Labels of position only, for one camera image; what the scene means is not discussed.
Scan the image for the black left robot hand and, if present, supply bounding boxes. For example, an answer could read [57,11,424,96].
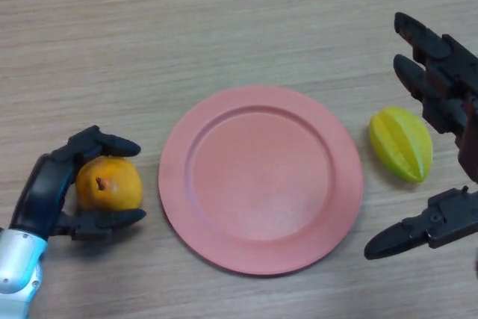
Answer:
[9,125,148,243]

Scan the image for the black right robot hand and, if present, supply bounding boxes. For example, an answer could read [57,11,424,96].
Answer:
[364,11,478,261]

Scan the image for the yellow orange pear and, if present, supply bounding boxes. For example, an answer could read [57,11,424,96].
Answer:
[75,157,144,211]

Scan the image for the pink round plate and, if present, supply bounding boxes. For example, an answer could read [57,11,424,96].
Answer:
[158,86,364,277]

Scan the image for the yellow green starfruit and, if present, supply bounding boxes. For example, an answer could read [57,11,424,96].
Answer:
[368,106,435,184]

